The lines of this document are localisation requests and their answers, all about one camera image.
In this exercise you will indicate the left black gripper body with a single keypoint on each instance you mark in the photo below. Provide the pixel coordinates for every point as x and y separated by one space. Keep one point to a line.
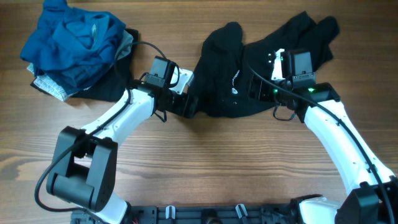
176 102

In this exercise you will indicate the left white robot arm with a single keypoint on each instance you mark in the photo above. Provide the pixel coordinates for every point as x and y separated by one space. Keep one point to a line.
83 168

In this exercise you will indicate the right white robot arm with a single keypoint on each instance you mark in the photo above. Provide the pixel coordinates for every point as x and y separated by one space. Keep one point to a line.
370 186

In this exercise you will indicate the grey folded garment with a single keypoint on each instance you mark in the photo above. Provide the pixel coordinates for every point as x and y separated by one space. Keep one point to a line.
124 51

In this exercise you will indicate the blue crumpled shirt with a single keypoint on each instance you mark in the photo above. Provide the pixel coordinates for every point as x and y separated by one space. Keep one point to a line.
73 47

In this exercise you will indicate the white patterned cloth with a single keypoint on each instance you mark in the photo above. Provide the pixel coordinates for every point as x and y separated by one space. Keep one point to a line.
49 85

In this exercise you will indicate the black t-shirt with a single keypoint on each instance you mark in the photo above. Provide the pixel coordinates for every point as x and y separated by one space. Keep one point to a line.
224 71

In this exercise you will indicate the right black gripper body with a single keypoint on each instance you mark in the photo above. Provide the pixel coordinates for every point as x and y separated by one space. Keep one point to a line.
268 89

